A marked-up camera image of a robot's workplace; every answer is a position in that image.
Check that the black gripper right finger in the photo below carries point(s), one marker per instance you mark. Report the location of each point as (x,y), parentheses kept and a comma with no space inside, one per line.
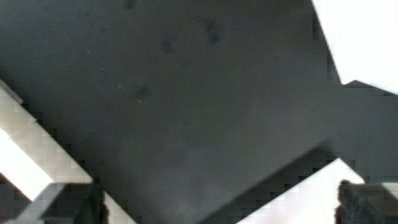
(369,203)

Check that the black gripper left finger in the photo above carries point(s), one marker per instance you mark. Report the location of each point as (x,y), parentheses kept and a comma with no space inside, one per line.
(70,204)

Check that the white L-shaped border fence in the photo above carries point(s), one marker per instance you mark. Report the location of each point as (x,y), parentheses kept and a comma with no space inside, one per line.
(37,164)

